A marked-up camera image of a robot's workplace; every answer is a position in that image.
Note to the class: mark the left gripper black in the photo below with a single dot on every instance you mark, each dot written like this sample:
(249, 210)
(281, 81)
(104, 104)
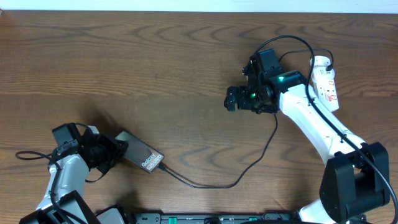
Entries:
(112, 152)

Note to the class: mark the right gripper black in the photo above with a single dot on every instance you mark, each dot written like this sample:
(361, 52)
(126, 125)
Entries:
(242, 103)

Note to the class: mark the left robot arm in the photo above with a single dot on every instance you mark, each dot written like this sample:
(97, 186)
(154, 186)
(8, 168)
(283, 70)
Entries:
(69, 166)

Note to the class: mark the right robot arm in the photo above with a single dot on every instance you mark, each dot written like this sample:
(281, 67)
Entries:
(356, 173)

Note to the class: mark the white charger plug adapter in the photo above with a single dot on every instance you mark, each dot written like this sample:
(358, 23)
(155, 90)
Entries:
(321, 64)

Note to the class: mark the white power strip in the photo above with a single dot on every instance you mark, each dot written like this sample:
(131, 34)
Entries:
(325, 89)

